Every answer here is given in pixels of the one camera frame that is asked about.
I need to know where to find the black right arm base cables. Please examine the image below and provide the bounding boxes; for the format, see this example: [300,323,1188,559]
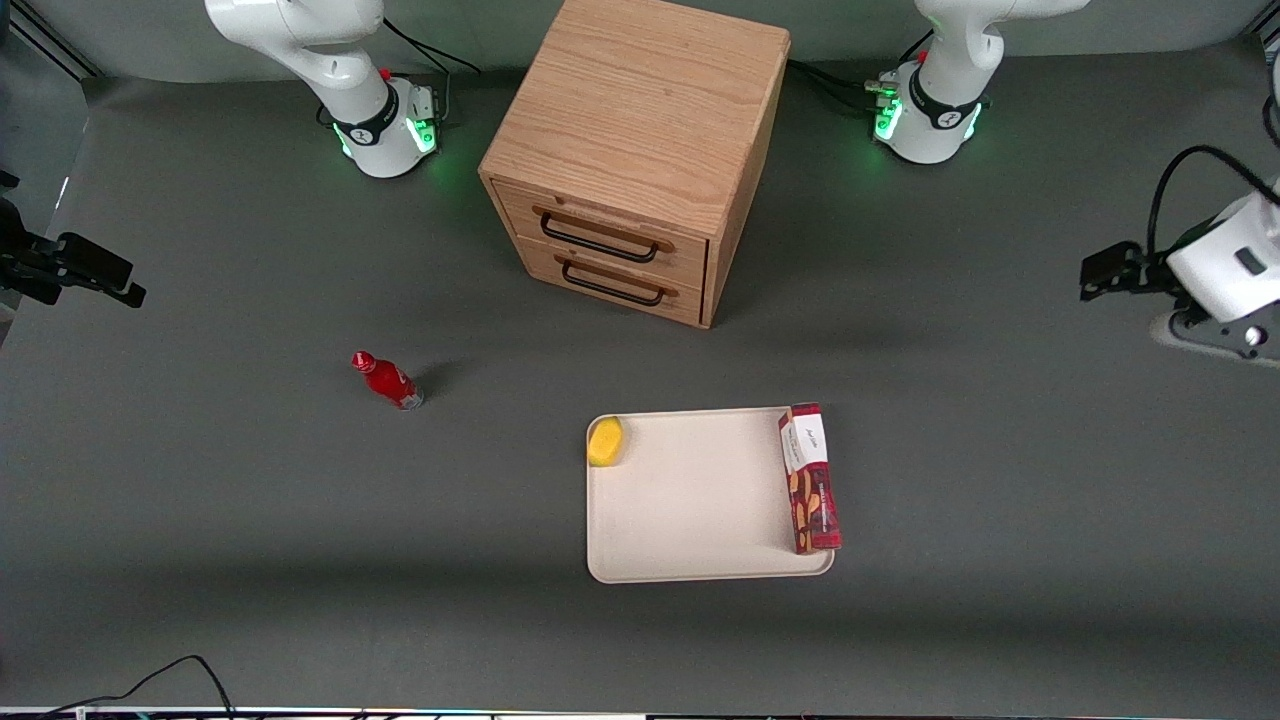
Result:
[382,17,482,123]

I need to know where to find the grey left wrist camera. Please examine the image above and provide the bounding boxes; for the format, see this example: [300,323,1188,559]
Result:
[1168,298,1280,362]

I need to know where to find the red cookie box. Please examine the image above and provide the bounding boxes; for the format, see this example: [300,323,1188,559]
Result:
[778,402,843,556]

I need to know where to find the beige plastic tray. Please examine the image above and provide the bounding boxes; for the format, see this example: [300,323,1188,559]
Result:
[585,406,836,585]

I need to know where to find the red soda bottle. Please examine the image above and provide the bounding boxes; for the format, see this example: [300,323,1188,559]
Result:
[351,351,425,411]

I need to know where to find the wooden drawer with black handle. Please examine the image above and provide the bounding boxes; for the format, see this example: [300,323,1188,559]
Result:
[493,180,710,291]
[517,237,706,327]

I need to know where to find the black left arm base cables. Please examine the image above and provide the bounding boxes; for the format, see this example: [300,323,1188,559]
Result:
[787,30,936,113]

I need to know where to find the black arm base cables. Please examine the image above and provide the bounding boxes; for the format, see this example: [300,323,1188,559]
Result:
[787,30,936,113]
[382,17,482,123]

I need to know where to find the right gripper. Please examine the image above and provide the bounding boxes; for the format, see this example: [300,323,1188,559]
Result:
[0,170,148,309]

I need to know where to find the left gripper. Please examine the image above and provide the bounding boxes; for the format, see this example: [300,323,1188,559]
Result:
[1080,178,1280,323]

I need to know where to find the black cable at table edge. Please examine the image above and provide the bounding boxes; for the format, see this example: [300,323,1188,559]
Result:
[40,655,237,720]

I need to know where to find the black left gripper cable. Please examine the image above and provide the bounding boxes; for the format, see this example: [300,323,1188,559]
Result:
[1147,70,1280,259]

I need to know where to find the wooden drawer cabinet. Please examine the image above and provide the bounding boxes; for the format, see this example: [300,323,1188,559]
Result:
[478,0,792,330]

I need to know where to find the yellow lemon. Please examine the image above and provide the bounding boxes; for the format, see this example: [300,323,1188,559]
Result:
[587,416,626,468]

